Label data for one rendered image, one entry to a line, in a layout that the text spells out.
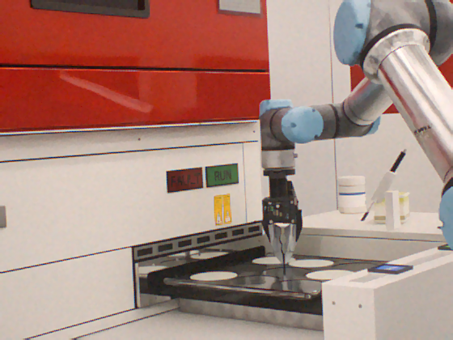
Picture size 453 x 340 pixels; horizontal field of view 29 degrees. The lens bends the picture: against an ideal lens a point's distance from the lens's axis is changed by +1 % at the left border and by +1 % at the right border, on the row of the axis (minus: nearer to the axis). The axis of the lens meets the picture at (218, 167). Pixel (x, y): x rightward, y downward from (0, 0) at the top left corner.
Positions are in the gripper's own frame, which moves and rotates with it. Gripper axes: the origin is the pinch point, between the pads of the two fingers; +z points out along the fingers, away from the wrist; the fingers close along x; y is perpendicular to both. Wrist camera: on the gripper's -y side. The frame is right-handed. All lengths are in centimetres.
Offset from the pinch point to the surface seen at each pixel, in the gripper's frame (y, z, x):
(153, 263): 16.5, -2.1, -26.0
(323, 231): -10.1, -4.2, 8.5
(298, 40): -297, -74, -18
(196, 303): 14.4, 7.1, -17.7
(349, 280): 54, -5, 16
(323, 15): -320, -89, -4
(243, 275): 14.6, 1.3, -7.1
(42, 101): 44, -36, -38
